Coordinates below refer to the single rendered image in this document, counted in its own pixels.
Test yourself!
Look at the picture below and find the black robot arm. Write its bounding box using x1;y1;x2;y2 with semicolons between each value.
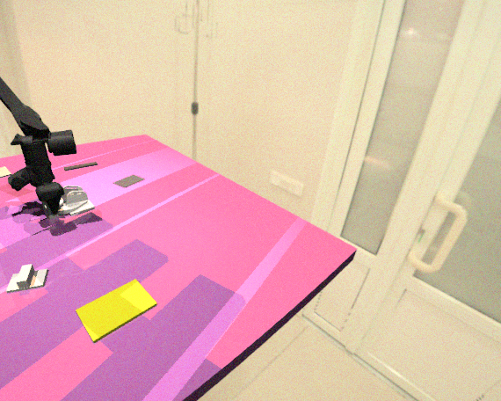
0;77;76;191

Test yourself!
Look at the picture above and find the yellow flat plate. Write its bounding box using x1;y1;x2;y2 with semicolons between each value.
76;279;157;343

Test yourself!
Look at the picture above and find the grey rectangular bar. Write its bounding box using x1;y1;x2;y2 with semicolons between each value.
63;162;98;171

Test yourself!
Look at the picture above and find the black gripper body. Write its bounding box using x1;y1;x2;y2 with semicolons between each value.
25;157;64;201

